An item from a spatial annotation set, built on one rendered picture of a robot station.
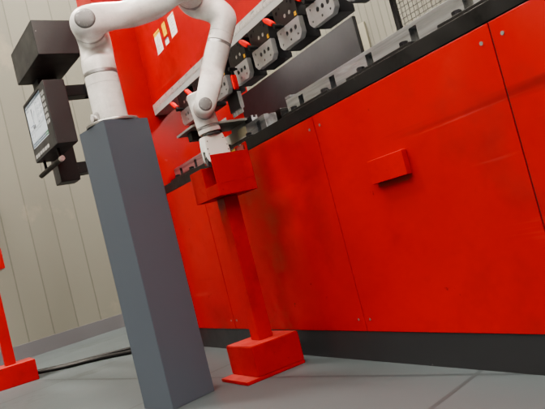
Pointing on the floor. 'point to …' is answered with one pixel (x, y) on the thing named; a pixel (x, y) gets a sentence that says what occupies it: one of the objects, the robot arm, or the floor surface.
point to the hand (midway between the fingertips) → (223, 174)
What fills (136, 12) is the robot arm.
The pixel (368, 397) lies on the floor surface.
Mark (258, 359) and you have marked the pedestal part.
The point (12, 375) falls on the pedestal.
